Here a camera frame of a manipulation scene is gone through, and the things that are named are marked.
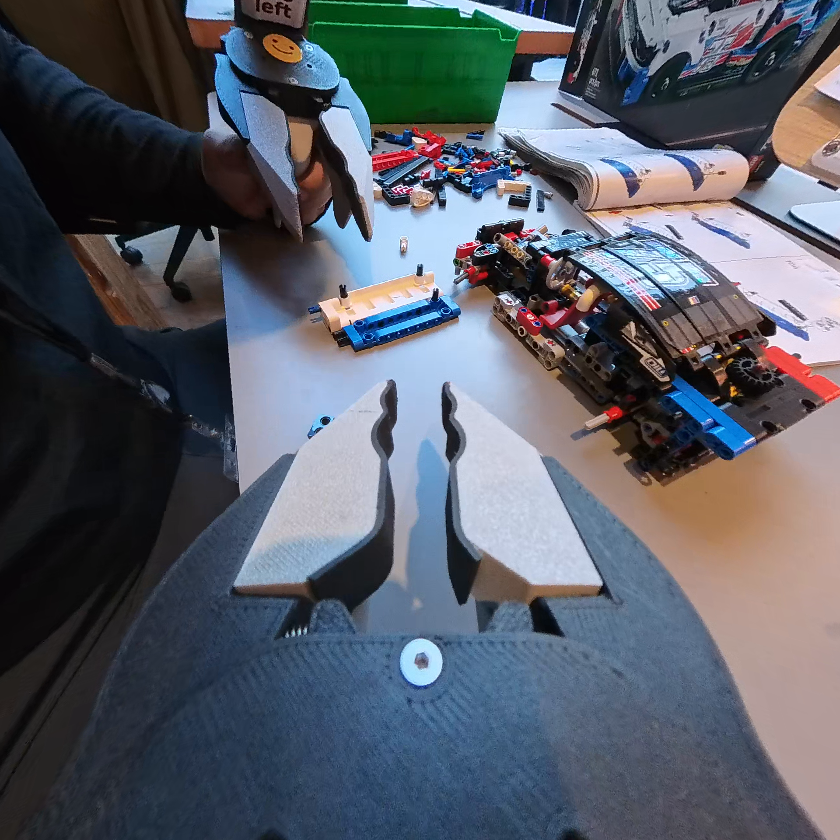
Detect grey desk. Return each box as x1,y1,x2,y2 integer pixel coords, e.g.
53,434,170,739
206,79,840,840

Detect black office chair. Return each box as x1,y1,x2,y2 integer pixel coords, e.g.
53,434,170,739
113,222,219,304

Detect green plastic bin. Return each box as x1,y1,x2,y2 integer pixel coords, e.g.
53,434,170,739
306,0,521,127

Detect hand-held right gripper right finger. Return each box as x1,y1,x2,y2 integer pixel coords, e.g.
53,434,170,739
441,382,605,608

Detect building instruction booklet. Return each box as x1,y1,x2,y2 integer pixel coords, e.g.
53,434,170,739
497,125,840,370

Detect person's left hand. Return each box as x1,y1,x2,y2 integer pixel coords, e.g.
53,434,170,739
202,128,332,227

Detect blue arched frame piece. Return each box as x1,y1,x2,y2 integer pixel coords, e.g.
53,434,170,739
468,164,517,200

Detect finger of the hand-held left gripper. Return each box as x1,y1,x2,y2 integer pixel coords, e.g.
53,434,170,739
318,105,376,242
239,91,305,242

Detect blue and white brick panel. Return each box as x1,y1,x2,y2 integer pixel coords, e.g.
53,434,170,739
307,264,462,354

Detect toy brick car chassis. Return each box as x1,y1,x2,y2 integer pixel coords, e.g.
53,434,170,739
451,218,840,488

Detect toy car set box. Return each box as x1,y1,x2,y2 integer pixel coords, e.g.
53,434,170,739
556,0,840,182

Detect wooden desk leg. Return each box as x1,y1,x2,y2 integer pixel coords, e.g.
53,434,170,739
64,231,166,331

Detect person's left forearm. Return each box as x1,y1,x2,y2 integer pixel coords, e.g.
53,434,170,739
0,26,219,235

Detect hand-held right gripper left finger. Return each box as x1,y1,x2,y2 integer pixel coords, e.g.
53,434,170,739
233,379,399,613

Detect pile of toy bricks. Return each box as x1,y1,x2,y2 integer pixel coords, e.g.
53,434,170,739
369,125,553,212

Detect person's dark clothing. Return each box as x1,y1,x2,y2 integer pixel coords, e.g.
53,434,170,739
0,131,237,677

